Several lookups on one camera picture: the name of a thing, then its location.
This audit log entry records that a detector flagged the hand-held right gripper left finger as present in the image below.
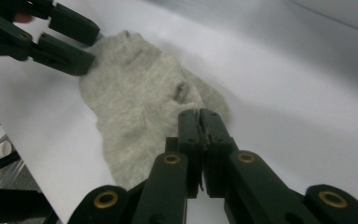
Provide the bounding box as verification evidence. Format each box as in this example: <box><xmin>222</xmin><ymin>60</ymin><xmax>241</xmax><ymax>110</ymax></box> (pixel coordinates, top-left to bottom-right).
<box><xmin>131</xmin><ymin>108</ymin><xmax>204</xmax><ymax>224</ymax></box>

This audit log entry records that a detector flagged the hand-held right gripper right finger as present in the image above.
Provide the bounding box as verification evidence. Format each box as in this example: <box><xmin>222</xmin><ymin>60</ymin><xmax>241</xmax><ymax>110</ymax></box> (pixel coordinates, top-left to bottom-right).
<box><xmin>200</xmin><ymin>109</ymin><xmax>321</xmax><ymax>224</ymax></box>

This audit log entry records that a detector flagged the grey sock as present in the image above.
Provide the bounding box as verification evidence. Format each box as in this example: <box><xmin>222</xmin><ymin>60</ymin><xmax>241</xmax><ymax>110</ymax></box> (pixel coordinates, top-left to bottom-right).
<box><xmin>78</xmin><ymin>29</ymin><xmax>231</xmax><ymax>190</ymax></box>
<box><xmin>96</xmin><ymin>102</ymin><xmax>181</xmax><ymax>190</ymax></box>

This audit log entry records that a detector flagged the aluminium floor rail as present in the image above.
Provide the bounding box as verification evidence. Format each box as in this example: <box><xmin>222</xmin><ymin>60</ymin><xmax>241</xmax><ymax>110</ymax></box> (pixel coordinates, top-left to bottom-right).
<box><xmin>0</xmin><ymin>159</ymin><xmax>41</xmax><ymax>190</ymax></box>

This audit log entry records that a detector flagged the black metal table frame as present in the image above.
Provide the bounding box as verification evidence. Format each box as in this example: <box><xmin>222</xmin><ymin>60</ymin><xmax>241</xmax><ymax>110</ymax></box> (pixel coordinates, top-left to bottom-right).
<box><xmin>0</xmin><ymin>96</ymin><xmax>62</xmax><ymax>224</ymax></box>

